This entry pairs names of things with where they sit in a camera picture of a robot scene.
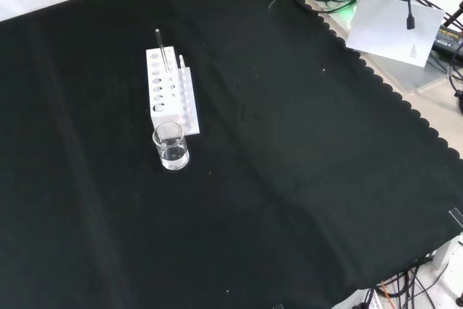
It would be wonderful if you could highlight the orange cable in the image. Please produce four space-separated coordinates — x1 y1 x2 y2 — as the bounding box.
381 281 396 309

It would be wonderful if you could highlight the white paper sheet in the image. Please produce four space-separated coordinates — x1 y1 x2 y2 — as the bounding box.
346 0 446 68

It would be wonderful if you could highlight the glass rod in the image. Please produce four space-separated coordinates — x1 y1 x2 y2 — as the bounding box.
155 27 170 75

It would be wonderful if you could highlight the white box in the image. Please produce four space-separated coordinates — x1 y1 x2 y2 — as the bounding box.
432 232 463 271

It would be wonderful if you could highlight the white power strip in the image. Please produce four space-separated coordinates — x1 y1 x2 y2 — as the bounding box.
356 287 383 309

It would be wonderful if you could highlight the white test tube rack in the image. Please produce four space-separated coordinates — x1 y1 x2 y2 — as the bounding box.
145 46 201 138

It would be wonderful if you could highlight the small clear glass beaker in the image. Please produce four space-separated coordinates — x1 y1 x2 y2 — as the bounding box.
152 121 190 172

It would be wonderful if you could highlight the black power adapter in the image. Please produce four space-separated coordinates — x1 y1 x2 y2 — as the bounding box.
431 25 463 58

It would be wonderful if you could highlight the black cable bundle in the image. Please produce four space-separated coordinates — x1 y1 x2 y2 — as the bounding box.
374 254 463 309

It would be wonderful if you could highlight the black cloth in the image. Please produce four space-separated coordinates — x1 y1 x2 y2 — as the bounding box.
0 0 463 309

